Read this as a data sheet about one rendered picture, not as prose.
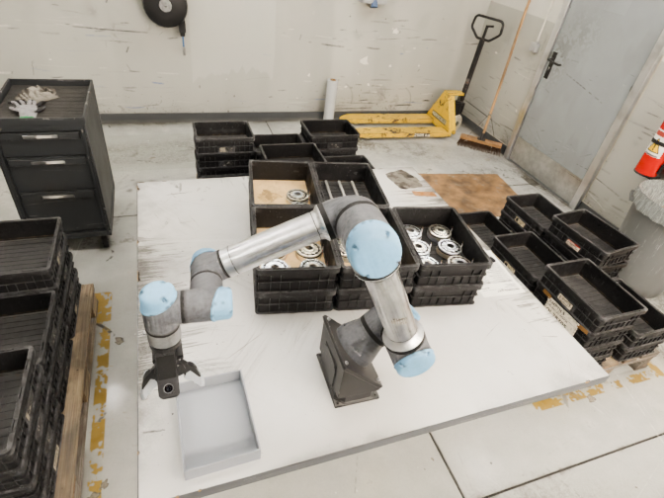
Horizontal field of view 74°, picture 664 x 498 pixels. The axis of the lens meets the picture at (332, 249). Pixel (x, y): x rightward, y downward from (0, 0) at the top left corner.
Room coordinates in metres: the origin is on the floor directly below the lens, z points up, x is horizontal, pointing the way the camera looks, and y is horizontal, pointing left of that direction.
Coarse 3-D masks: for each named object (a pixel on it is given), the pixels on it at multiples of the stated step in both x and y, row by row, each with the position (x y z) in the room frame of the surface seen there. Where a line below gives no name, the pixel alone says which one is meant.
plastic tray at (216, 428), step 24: (192, 384) 0.76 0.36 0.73; (216, 384) 0.79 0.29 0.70; (240, 384) 0.81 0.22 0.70; (192, 408) 0.70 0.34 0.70; (216, 408) 0.71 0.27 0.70; (240, 408) 0.73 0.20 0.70; (192, 432) 0.63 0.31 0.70; (216, 432) 0.64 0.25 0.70; (240, 432) 0.65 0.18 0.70; (192, 456) 0.56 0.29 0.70; (216, 456) 0.57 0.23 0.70; (240, 456) 0.56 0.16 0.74
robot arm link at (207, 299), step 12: (204, 276) 0.73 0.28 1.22; (216, 276) 0.75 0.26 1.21; (192, 288) 0.70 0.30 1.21; (204, 288) 0.69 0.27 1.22; (216, 288) 0.70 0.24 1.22; (228, 288) 0.71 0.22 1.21; (180, 300) 0.64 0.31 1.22; (192, 300) 0.65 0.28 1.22; (204, 300) 0.66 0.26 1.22; (216, 300) 0.66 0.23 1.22; (228, 300) 0.67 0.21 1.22; (192, 312) 0.63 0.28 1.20; (204, 312) 0.64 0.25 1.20; (216, 312) 0.65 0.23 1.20; (228, 312) 0.66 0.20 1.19
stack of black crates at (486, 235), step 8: (464, 216) 2.62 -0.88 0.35; (472, 216) 2.65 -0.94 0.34; (480, 216) 2.67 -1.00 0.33; (488, 216) 2.68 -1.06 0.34; (472, 224) 2.66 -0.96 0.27; (480, 224) 2.67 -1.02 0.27; (488, 224) 2.65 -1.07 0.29; (496, 224) 2.59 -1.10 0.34; (480, 232) 2.57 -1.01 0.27; (488, 232) 2.59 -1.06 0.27; (496, 232) 2.56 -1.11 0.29; (504, 232) 2.51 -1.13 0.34; (512, 232) 2.47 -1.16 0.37; (488, 240) 2.49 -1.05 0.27
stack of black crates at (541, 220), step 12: (504, 204) 2.75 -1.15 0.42; (516, 204) 2.66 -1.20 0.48; (528, 204) 2.83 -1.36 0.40; (540, 204) 2.81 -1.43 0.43; (552, 204) 2.74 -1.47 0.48; (504, 216) 2.71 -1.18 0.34; (516, 216) 2.62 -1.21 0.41; (528, 216) 2.53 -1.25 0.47; (540, 216) 2.72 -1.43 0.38; (516, 228) 2.58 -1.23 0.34; (528, 228) 2.50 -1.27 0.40; (540, 228) 2.41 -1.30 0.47
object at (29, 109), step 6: (12, 102) 2.18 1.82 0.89; (18, 102) 2.21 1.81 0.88; (24, 102) 2.20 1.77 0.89; (30, 102) 2.21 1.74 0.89; (36, 102) 2.22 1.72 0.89; (42, 102) 2.26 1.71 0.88; (12, 108) 2.11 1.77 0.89; (18, 108) 2.12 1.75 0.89; (24, 108) 2.13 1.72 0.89; (30, 108) 2.14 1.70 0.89; (36, 108) 2.16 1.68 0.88; (42, 108) 2.18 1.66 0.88; (24, 114) 2.08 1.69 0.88; (30, 114) 2.09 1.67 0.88; (36, 114) 2.12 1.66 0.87
